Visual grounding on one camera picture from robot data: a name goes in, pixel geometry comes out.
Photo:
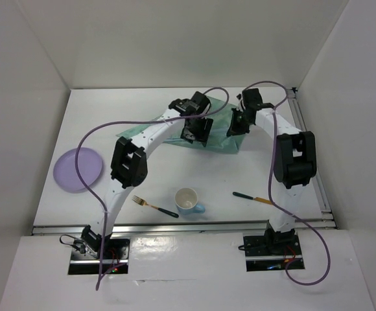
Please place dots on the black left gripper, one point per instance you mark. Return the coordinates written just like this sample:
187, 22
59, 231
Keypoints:
201, 135

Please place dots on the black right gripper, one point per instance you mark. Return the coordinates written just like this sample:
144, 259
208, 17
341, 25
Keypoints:
234, 129

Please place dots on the teal green cloth napkin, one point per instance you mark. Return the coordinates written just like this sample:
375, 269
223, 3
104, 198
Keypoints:
217, 141

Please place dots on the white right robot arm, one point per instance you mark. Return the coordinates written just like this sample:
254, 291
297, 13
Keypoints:
292, 167

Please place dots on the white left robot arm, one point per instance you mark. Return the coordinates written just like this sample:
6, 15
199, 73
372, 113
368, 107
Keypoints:
128, 167

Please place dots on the light blue ceramic mug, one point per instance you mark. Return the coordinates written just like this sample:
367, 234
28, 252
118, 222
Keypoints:
186, 201

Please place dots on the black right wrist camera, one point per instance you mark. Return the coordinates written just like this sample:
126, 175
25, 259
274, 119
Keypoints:
251, 98

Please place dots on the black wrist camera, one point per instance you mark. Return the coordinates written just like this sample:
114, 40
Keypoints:
199, 104
251, 98

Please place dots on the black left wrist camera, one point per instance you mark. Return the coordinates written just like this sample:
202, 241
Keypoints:
199, 104

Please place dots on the gold knife dark handle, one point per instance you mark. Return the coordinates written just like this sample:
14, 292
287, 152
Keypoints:
258, 199

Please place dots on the gold fork dark handle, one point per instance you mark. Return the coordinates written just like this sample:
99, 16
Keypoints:
144, 203

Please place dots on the aluminium front frame rail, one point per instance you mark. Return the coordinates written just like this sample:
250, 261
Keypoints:
215, 227

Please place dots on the aluminium frame rail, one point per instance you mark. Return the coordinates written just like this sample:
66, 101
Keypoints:
215, 227
309, 162

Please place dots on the aluminium right frame rail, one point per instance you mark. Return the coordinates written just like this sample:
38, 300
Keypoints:
309, 162

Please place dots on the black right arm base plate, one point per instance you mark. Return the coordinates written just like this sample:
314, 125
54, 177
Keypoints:
261, 257

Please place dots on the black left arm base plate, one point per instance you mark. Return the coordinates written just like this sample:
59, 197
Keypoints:
83, 261

